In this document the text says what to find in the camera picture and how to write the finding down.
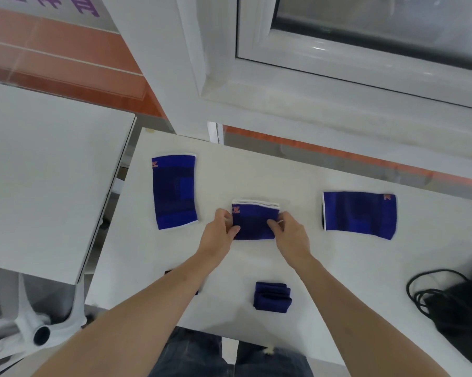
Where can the person's right hand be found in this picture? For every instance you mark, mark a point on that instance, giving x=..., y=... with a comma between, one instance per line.
x=293, y=241

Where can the person's left hand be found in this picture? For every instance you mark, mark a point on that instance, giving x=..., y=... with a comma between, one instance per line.
x=214, y=243

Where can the person's left thumb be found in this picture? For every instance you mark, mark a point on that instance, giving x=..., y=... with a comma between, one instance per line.
x=233, y=232

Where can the person's right thumb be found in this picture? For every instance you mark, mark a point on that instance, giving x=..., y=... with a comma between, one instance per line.
x=274, y=227

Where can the half-folded blue elastic sleeve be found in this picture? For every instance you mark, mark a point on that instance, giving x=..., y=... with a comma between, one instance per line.
x=255, y=221

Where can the person's left forearm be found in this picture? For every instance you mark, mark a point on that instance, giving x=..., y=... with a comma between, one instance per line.
x=141, y=318

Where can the person's right forearm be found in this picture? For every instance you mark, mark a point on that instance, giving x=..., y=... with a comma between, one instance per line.
x=349, y=321

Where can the folded blue elastic sleeve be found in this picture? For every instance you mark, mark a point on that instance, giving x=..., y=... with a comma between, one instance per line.
x=167, y=272
x=272, y=297

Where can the flat blue elastic sleeve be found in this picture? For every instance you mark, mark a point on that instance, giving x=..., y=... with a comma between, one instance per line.
x=175, y=192
x=359, y=213

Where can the blue jeans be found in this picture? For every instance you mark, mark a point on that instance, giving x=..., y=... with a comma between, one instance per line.
x=193, y=357

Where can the white side table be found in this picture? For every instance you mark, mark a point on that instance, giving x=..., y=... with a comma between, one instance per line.
x=43, y=180

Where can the black bag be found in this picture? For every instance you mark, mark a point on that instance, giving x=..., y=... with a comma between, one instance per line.
x=467, y=321

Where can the white metal table leg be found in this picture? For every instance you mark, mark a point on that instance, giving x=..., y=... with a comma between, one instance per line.
x=32, y=329

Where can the white window frame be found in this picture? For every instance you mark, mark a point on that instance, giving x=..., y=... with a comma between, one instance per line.
x=338, y=70

